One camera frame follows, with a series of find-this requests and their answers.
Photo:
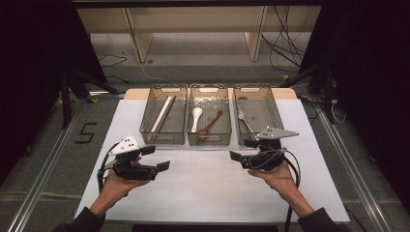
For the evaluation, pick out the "light wooden desk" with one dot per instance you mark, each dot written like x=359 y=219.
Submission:
x=193 y=19

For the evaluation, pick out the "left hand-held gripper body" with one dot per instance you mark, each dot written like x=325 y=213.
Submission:
x=129 y=170

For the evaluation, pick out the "white table sheet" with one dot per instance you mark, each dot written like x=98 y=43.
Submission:
x=199 y=193

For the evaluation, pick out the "person's left hand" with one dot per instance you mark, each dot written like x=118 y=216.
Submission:
x=116 y=191

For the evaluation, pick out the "person's right hand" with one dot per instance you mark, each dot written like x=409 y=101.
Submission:
x=280 y=180

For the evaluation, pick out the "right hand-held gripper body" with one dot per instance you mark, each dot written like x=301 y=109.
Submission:
x=267 y=161

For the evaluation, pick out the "black frame bar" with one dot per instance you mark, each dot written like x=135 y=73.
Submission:
x=193 y=3

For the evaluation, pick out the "white chopstick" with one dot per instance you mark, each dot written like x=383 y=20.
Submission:
x=160 y=114

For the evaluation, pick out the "grey plastic basket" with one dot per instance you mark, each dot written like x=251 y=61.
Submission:
x=261 y=119
x=179 y=129
x=211 y=104

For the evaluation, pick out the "metal floor rail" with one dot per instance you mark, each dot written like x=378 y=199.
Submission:
x=358 y=180
x=42 y=180

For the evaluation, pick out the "brown wooden chopstick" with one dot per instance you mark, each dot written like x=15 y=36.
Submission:
x=165 y=116

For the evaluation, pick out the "brown wooden spoon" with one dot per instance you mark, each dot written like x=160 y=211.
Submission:
x=203 y=132

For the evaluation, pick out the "black curtain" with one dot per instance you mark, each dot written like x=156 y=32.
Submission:
x=32 y=64
x=370 y=64

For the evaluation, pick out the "white ceramic spoon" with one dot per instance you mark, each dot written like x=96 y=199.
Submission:
x=197 y=113

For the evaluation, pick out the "black metal stand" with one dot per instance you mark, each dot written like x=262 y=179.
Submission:
x=66 y=106
x=328 y=96

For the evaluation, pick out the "steel fork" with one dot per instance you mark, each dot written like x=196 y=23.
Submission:
x=241 y=112

